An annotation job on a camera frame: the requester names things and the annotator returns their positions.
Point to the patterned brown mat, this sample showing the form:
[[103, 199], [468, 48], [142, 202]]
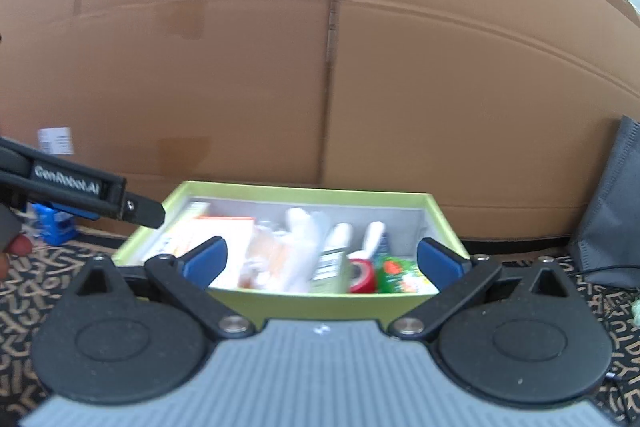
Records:
[[30, 307]]

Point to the white bottle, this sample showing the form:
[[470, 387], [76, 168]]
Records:
[[332, 257]]

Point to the grey fabric bag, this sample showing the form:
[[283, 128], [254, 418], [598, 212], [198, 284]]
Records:
[[612, 217]]

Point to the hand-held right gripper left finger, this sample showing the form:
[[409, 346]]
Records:
[[207, 259]]

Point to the white label sticker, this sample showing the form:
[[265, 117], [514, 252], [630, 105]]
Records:
[[56, 141]]

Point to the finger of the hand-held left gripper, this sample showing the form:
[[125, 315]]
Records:
[[145, 211]]

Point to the orange white packet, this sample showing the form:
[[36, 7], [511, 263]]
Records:
[[235, 247]]

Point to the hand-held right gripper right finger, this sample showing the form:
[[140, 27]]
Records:
[[440, 261]]

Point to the person's left hand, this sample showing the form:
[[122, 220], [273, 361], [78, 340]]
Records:
[[10, 232]]

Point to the red tape roll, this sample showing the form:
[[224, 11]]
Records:
[[362, 277]]

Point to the green storage box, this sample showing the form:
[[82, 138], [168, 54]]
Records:
[[300, 307]]

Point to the large cardboard box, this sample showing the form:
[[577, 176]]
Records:
[[200, 57]]

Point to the clear plastic bag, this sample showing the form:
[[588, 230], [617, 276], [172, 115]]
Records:
[[295, 252]]

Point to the blue snack packet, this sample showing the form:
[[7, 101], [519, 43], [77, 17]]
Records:
[[52, 227]]

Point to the white blue tube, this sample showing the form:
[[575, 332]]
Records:
[[374, 239]]

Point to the green printed packet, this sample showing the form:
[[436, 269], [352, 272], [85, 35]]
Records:
[[402, 274]]

